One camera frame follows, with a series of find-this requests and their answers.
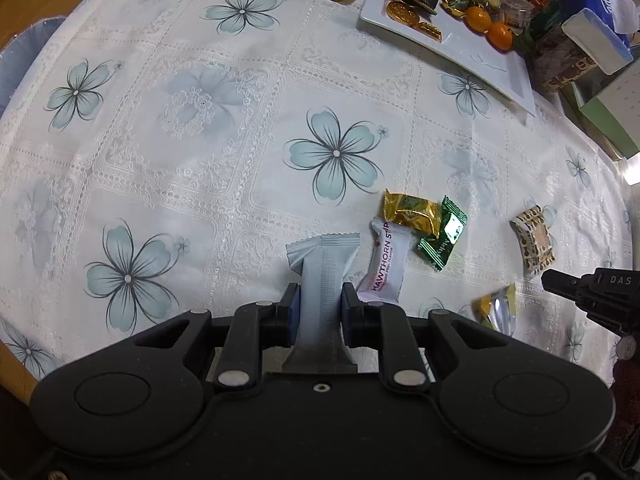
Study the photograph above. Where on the plain grey snack packet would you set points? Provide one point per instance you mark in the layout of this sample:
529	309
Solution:
325	280

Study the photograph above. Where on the small clear plastic cup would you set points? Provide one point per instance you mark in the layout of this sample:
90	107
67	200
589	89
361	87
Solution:
516	10

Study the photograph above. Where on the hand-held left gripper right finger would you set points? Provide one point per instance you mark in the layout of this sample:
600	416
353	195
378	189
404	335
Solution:
346	312

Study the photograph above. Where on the blue striped chair cushion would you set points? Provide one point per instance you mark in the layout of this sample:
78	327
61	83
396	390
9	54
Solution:
20	60

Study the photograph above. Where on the brown patterned snack bag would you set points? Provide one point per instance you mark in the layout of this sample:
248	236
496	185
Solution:
560	67

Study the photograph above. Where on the gold foil chocolate coin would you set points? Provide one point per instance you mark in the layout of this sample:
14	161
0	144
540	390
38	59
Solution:
427	31
401	12

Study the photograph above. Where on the white floral lace tablecloth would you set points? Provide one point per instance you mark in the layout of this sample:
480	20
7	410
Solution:
150	160

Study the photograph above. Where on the tangerine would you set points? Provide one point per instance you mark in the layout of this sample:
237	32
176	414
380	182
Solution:
500	36
477	16

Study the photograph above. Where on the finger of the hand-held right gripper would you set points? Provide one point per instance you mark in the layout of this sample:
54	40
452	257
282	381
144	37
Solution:
565	282

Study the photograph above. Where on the silver foil snack packet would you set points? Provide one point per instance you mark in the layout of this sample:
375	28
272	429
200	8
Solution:
495	310

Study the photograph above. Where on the desk calendar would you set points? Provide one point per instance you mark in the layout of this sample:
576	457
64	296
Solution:
610	120

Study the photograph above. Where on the white pink snack packet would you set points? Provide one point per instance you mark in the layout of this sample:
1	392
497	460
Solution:
387	260

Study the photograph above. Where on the dark green snack packet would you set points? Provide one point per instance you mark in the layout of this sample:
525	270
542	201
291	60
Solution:
445	245

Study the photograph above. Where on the gold foil snack packet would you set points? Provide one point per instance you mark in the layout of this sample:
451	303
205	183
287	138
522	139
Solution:
410	212

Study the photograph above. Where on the white rectangular plate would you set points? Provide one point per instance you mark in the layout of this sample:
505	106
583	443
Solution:
465	57

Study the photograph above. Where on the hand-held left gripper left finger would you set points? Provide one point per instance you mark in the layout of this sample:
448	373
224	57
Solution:
295	312

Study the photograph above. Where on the brown heart-print snack packet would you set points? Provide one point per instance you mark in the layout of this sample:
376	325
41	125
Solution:
532	242

